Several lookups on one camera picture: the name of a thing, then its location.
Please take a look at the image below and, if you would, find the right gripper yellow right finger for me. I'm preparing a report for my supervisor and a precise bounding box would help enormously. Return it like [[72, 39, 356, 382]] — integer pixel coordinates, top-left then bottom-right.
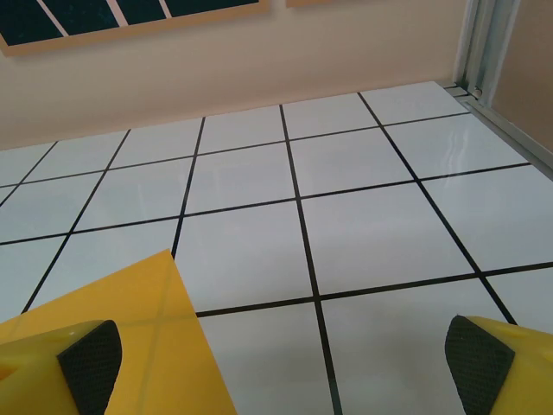
[[444, 315, 553, 415]]

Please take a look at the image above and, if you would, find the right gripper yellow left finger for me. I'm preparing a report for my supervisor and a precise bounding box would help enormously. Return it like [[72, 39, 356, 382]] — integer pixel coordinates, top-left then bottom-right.
[[0, 319, 124, 415]]

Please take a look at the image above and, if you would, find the aluminium side rail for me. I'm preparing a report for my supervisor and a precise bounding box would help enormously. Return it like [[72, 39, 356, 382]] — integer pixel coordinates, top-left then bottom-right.
[[444, 84, 553, 182]]

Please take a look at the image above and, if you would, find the aluminium frame post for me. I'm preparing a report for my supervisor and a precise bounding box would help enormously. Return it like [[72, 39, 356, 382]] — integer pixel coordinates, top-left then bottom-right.
[[453, 0, 519, 103]]

